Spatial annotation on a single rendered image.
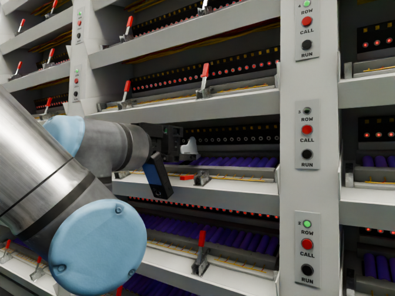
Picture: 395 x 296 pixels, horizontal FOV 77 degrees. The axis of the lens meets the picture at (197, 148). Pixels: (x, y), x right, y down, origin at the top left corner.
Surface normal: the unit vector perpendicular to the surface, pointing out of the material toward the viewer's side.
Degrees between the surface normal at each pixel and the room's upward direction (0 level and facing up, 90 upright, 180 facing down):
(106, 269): 90
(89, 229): 90
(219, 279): 21
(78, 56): 90
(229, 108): 111
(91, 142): 83
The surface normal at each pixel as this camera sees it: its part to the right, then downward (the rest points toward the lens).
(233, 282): -0.17, -0.95
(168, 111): -0.50, 0.31
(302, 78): -0.53, -0.06
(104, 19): 0.85, -0.01
